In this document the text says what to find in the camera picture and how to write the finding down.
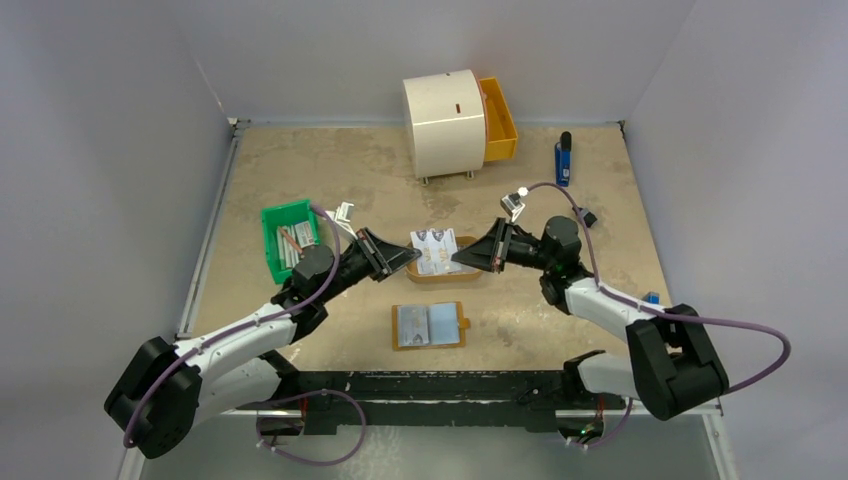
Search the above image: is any small card box in bin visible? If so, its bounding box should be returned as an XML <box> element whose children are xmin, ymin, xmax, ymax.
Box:
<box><xmin>294</xmin><ymin>221</ymin><xmax>316</xmax><ymax>248</ymax></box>

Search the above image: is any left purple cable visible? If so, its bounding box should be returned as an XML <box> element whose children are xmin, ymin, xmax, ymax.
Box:
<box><xmin>123</xmin><ymin>201</ymin><xmax>342</xmax><ymax>450</ymax></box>

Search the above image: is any small black knob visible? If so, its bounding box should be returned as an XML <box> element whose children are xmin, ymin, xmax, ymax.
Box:
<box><xmin>578</xmin><ymin>208</ymin><xmax>598</xmax><ymax>228</ymax></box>

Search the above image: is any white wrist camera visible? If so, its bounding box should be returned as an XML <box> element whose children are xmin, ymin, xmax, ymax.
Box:
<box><xmin>327</xmin><ymin>201</ymin><xmax>356</xmax><ymax>242</ymax></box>
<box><xmin>500</xmin><ymin>187</ymin><xmax>529</xmax><ymax>223</ymax></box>

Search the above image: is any green plastic bin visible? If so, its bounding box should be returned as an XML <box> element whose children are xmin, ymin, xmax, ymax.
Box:
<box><xmin>260</xmin><ymin>199</ymin><xmax>321</xmax><ymax>285</ymax></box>

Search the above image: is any yellow leather card holder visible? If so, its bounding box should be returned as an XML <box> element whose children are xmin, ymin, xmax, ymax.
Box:
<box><xmin>391</xmin><ymin>302</ymin><xmax>471</xmax><ymax>351</ymax></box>

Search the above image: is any yellow open drawer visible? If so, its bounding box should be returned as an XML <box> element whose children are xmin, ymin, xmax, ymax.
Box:
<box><xmin>479</xmin><ymin>77</ymin><xmax>518</xmax><ymax>163</ymax></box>

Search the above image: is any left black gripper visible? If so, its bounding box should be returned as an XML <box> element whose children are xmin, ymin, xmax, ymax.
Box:
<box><xmin>317</xmin><ymin>227</ymin><xmax>420</xmax><ymax>304</ymax></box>

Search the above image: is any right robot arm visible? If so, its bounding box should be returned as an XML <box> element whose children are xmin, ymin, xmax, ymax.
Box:
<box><xmin>451</xmin><ymin>216</ymin><xmax>729</xmax><ymax>420</ymax></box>

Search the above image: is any brown pencil in bin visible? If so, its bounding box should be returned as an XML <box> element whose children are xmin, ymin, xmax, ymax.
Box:
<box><xmin>278</xmin><ymin>227</ymin><xmax>303</xmax><ymax>255</ymax></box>

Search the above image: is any yellow oval plastic tray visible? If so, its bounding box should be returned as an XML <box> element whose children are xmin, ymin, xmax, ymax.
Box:
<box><xmin>405</xmin><ymin>260</ymin><xmax>483</xmax><ymax>284</ymax></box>

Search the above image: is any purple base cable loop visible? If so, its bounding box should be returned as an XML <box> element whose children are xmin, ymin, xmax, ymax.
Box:
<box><xmin>255</xmin><ymin>387</ymin><xmax>368</xmax><ymax>466</ymax></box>

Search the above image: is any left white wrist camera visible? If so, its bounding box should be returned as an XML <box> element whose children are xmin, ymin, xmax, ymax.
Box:
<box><xmin>327</xmin><ymin>201</ymin><xmax>356</xmax><ymax>242</ymax></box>

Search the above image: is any white credit card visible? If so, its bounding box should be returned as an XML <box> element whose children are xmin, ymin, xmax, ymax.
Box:
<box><xmin>397</xmin><ymin>305</ymin><xmax>430</xmax><ymax>347</ymax></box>

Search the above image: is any cream round drawer cabinet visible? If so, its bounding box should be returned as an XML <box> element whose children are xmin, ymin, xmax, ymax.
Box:
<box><xmin>402</xmin><ymin>69</ymin><xmax>487</xmax><ymax>183</ymax></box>

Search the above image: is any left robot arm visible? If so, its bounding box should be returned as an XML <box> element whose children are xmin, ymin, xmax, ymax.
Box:
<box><xmin>104</xmin><ymin>228</ymin><xmax>421</xmax><ymax>459</ymax></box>

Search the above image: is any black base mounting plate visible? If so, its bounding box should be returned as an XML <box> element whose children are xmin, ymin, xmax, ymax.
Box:
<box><xmin>250</xmin><ymin>370</ymin><xmax>626</xmax><ymax>435</ymax></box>

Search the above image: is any aluminium frame rail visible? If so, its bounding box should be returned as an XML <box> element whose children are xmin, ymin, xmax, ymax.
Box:
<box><xmin>135</xmin><ymin>368</ymin><xmax>725</xmax><ymax>419</ymax></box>

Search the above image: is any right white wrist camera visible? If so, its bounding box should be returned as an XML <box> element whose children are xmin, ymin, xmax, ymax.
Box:
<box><xmin>500</xmin><ymin>187</ymin><xmax>529</xmax><ymax>223</ymax></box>

